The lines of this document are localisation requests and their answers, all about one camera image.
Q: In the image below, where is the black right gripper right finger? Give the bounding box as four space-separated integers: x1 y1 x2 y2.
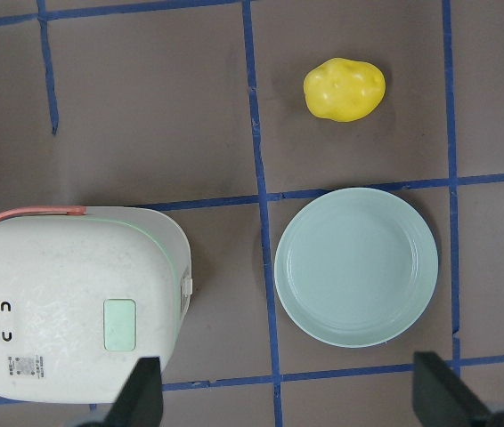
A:
412 351 495 427

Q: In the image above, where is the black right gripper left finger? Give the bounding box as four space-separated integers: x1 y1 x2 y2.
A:
104 357 163 426

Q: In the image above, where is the white rice cooker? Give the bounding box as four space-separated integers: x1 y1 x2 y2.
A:
0 205 192 404

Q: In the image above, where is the green plate near potato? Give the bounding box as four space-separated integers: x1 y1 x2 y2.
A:
273 188 439 348

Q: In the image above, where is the yellow toy potato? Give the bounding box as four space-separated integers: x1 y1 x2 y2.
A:
303 58 386 123

